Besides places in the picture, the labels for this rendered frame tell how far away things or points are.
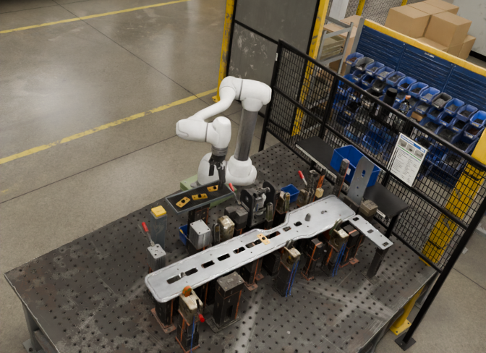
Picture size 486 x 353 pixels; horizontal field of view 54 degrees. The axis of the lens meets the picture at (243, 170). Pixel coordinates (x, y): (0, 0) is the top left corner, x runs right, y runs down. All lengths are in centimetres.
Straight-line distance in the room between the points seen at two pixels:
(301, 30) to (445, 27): 270
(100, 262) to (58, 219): 138
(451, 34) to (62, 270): 562
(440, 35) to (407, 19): 53
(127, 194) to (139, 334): 203
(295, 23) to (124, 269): 297
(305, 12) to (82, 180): 260
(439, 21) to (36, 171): 525
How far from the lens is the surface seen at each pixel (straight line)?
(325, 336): 280
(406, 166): 319
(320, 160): 340
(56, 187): 461
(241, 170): 321
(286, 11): 492
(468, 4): 923
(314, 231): 288
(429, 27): 714
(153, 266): 256
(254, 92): 297
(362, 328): 291
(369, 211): 307
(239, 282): 248
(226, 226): 266
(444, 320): 416
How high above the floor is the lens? 293
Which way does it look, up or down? 37 degrees down
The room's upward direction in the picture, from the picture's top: 9 degrees clockwise
